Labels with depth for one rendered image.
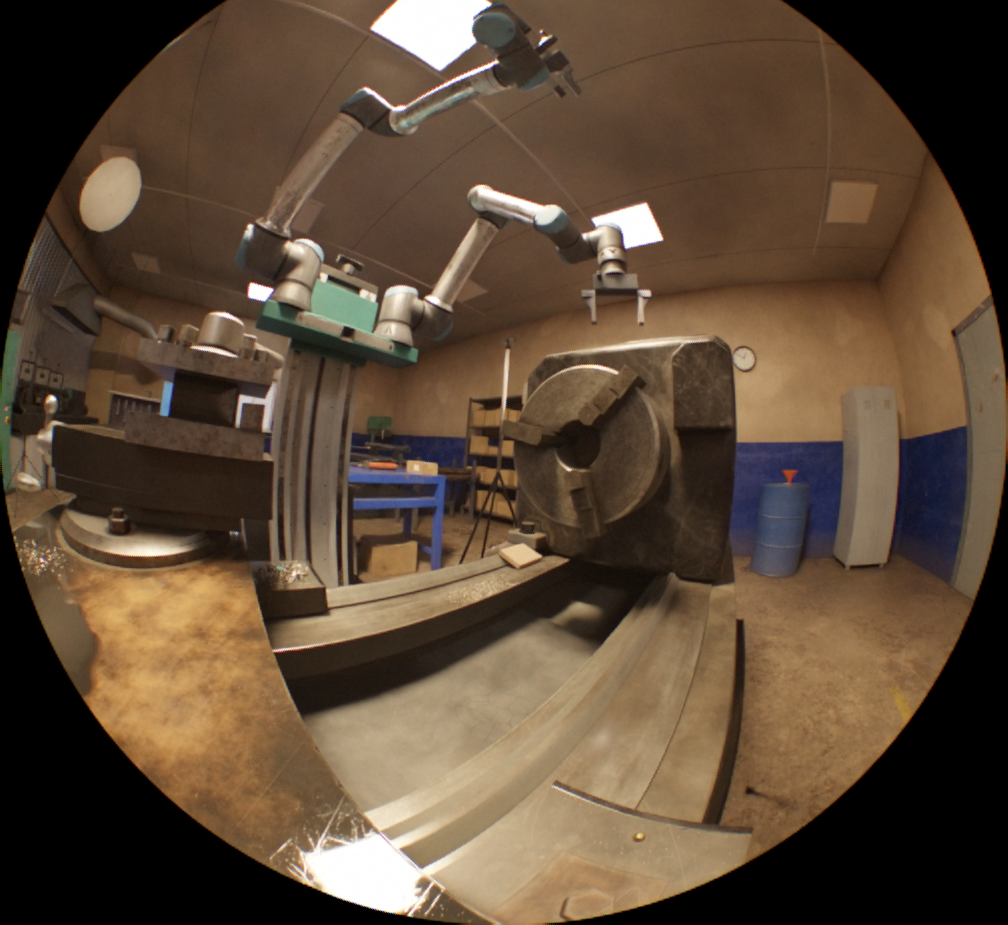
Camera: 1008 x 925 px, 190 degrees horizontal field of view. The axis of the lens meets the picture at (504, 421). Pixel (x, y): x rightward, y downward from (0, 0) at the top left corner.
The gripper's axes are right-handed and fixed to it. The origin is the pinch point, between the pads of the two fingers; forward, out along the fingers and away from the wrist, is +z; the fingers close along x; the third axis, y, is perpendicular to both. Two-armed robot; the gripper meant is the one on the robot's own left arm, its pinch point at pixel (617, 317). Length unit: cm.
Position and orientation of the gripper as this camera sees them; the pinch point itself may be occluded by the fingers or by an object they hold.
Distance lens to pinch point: 87.9
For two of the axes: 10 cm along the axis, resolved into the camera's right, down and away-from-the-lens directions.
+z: -0.8, 9.9, -1.1
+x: 9.5, 0.4, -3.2
